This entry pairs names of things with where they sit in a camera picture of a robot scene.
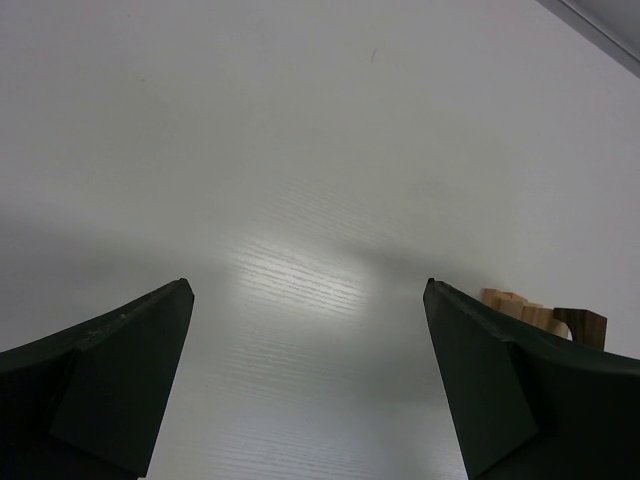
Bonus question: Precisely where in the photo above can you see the dark wood arch block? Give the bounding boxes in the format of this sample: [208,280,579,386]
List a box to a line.
[553,308,607,351]

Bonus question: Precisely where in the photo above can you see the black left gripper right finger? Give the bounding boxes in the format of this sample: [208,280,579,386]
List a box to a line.
[423,279,639,479]

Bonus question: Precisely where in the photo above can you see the plain long light wood block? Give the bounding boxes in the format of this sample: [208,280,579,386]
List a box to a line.
[482,288,527,320]

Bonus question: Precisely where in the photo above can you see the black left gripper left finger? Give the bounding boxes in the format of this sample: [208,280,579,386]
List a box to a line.
[1,278,195,479]

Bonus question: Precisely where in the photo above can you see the light wood cube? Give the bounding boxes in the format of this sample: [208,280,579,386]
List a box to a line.
[520,303,569,339]

